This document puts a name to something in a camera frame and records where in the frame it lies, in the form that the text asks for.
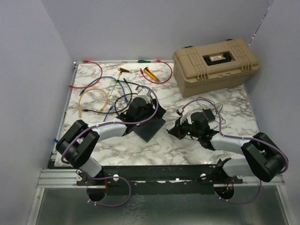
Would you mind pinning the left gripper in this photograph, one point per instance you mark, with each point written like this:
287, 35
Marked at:
153, 110

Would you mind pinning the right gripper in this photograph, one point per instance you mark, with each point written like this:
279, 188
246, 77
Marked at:
176, 131

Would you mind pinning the black network switch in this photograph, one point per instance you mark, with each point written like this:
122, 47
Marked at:
147, 130

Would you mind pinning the black power adapter with cable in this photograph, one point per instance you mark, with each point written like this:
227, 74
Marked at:
212, 115

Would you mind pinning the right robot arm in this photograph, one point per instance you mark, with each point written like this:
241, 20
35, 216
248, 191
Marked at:
261, 157

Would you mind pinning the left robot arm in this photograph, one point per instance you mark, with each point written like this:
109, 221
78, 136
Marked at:
78, 143

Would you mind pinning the yellow black utility knife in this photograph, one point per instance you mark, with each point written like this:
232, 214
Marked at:
150, 74

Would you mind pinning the tan plastic toolbox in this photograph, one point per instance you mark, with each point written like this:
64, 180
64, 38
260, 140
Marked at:
201, 69

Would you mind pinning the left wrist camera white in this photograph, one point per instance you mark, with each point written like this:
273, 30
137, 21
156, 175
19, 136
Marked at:
145, 94

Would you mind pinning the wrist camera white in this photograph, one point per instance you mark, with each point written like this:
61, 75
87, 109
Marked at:
183, 113
145, 94

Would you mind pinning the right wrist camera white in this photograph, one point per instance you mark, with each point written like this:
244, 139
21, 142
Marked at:
183, 113

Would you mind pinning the yellow black T-handle wrench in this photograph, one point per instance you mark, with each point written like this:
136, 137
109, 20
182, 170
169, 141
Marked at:
121, 70

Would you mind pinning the green handled screwdriver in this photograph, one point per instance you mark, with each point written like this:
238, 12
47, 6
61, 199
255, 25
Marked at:
139, 61

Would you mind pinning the black mounting rail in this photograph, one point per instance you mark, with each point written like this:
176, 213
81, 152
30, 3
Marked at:
146, 180

